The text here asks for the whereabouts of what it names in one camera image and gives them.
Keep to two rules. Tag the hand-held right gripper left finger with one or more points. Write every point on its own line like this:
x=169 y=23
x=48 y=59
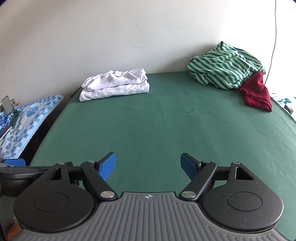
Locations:
x=107 y=166

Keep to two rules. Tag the blue floral towel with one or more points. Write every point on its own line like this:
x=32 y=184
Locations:
x=30 y=118

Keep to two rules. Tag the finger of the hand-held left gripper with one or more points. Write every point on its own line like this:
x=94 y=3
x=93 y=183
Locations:
x=15 y=162

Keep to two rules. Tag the white folded shirt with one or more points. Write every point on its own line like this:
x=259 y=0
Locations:
x=113 y=80

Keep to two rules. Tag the green phone stand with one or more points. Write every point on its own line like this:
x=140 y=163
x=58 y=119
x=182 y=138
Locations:
x=15 y=112

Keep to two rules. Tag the red knit sweater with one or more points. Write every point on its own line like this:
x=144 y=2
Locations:
x=255 y=92

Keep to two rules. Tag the green white striped shirt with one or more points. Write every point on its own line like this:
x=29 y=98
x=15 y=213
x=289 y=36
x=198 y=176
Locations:
x=219 y=67

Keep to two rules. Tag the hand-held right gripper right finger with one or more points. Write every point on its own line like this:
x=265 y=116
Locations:
x=188 y=165

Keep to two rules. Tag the blue white patterned box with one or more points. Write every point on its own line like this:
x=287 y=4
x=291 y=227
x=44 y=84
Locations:
x=283 y=100

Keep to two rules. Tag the smartphone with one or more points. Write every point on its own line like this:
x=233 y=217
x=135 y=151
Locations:
x=7 y=104

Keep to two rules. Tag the green table cloth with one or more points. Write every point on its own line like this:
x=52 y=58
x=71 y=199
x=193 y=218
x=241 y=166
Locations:
x=150 y=120

